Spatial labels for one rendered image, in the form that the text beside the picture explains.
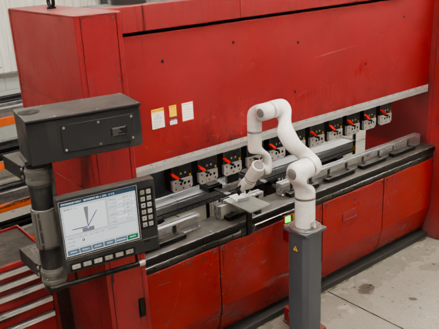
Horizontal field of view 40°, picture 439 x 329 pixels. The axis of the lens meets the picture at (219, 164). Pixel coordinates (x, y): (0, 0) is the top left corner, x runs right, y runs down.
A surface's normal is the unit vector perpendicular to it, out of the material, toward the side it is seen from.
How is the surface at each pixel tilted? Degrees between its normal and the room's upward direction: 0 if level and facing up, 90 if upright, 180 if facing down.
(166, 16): 90
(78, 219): 90
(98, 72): 90
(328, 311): 0
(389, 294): 0
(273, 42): 90
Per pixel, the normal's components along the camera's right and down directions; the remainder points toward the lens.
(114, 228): 0.48, 0.27
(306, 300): -0.09, 0.34
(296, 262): -0.77, 0.25
